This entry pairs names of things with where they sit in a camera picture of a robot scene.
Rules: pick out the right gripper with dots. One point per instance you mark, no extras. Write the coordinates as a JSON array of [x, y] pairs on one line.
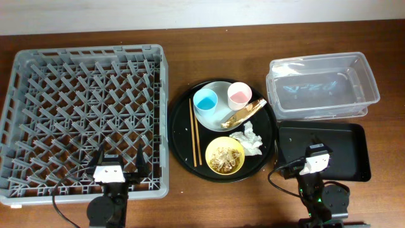
[[316, 151]]

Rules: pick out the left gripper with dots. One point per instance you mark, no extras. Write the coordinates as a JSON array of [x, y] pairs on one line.
[[132, 178]]

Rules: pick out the white tissue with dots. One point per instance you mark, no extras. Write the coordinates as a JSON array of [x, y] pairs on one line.
[[249, 140]]

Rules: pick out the food scraps and rice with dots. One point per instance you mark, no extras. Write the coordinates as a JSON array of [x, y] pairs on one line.
[[225, 160]]

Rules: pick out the yellow bowl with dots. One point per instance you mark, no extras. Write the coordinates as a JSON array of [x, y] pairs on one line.
[[225, 142]]

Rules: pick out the gold foil wrapper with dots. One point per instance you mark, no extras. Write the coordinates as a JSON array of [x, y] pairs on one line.
[[244, 114]]

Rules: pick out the light grey plate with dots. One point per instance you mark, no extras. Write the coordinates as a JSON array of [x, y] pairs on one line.
[[222, 112]]

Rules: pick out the wooden chopstick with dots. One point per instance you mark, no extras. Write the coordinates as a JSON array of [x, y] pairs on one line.
[[197, 139], [192, 133]]

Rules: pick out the pink plastic cup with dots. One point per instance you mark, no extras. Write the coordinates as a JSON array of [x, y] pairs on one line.
[[238, 94]]

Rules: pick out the blue plastic cup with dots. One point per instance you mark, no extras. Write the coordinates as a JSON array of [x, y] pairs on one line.
[[205, 102]]

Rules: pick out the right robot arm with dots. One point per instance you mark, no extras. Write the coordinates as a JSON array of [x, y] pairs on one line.
[[326, 202]]

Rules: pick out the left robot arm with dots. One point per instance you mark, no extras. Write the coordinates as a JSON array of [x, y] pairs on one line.
[[110, 209]]

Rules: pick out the grey dishwasher rack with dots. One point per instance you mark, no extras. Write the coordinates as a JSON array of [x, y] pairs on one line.
[[62, 104]]

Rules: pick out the black rectangular tray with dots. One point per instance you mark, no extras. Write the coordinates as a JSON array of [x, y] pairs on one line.
[[349, 160]]

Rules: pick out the round black tray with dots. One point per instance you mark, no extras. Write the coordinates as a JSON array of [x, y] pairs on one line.
[[191, 153]]

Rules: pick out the clear plastic bin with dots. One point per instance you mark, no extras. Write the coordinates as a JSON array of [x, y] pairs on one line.
[[321, 87]]

